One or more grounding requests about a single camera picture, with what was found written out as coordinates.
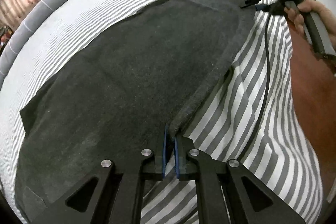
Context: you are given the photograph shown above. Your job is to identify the person right hand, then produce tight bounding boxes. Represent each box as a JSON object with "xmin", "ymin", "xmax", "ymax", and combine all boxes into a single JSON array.
[{"xmin": 284, "ymin": 0, "xmax": 336, "ymax": 48}]

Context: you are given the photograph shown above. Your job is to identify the grey white striped bedsheet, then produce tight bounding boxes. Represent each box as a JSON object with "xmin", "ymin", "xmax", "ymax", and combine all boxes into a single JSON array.
[{"xmin": 1, "ymin": 0, "xmax": 323, "ymax": 223}]

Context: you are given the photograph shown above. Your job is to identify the black cable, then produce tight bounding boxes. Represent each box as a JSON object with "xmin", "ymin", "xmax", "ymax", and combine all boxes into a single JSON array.
[{"xmin": 237, "ymin": 0, "xmax": 292, "ymax": 162}]

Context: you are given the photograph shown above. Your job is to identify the grey rolled duvet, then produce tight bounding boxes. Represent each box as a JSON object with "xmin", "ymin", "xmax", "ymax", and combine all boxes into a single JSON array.
[{"xmin": 1, "ymin": 0, "xmax": 68, "ymax": 82}]

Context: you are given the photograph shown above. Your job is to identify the dark grey denim pants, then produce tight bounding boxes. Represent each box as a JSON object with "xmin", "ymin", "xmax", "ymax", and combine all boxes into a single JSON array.
[{"xmin": 15, "ymin": 0, "xmax": 255, "ymax": 222}]

